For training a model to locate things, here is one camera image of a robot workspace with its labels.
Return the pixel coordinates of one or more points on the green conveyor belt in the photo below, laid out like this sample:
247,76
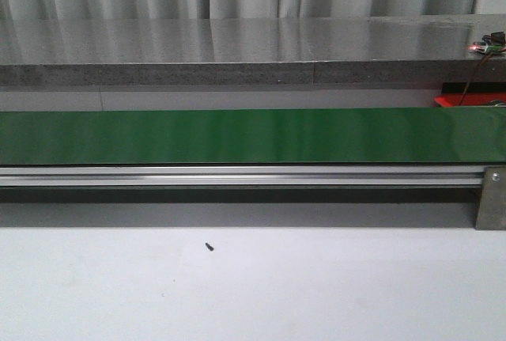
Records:
259,136

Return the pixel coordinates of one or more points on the red plastic tray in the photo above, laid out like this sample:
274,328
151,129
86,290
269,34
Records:
472,99

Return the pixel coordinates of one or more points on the small lit circuit board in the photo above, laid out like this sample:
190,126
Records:
490,44

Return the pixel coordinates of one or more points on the aluminium conveyor side rail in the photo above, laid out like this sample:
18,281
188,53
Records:
242,176

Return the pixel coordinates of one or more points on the steel conveyor support bracket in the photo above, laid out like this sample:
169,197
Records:
491,211

